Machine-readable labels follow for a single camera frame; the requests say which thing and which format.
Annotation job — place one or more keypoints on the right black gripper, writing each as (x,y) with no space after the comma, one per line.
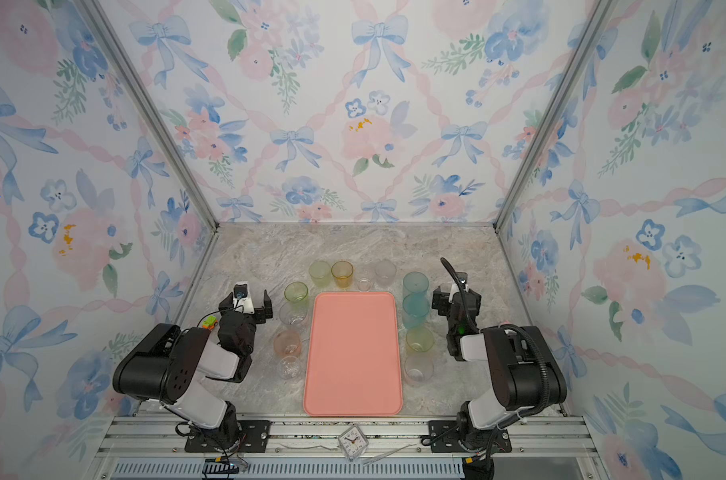
(439,301)

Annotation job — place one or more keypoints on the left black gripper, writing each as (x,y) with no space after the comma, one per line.
(262,306)

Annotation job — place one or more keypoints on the teal textured cup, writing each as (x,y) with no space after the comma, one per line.
(415,283)
(416,309)

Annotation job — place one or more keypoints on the yellow green cup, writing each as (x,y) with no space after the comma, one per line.
(419,340)

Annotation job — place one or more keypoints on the clear glass column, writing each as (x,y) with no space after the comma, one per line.
(294,315)

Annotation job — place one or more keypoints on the clear pinkish cup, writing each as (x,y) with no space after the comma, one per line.
(418,368)

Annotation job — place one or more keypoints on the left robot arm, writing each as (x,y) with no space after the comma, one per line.
(169,362)

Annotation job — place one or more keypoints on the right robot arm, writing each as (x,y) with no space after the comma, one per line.
(525,377)

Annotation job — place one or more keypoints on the pink rectangular tray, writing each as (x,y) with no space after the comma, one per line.
(353,363)

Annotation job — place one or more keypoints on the orange green toy block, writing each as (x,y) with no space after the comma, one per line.
(209,322)

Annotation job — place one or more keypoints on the pink tinted glass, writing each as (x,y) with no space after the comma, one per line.
(287,343)

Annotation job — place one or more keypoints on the bright green glass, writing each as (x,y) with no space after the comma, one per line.
(296,293)

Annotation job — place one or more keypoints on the small clear glass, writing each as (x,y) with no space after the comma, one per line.
(290,368)

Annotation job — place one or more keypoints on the clear textured cup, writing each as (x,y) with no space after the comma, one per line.
(385,273)

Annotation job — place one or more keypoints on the light green textured cup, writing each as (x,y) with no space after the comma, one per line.
(320,273)

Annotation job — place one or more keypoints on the clear frosted cup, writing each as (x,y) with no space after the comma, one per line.
(365,279)

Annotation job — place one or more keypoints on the amber yellow cup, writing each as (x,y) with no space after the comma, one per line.
(342,272)

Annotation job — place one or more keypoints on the small white clock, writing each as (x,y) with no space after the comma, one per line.
(353,442)

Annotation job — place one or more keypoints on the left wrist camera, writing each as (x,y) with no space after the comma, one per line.
(241,291)

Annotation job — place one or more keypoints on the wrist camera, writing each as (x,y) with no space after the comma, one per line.
(459,283)
(241,291)

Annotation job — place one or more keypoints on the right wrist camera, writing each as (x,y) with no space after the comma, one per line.
(459,283)

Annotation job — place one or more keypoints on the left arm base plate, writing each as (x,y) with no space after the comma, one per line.
(240,436)

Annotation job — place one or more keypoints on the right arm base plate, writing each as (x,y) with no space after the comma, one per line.
(448,436)

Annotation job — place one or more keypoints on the aluminium front rail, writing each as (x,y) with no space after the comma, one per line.
(157,446)

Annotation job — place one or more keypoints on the right corner aluminium post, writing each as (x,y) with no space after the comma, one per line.
(586,42)

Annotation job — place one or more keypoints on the corner aluminium post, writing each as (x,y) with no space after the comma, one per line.
(107,38)
(586,42)

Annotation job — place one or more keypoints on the left corner aluminium post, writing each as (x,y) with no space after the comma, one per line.
(107,38)

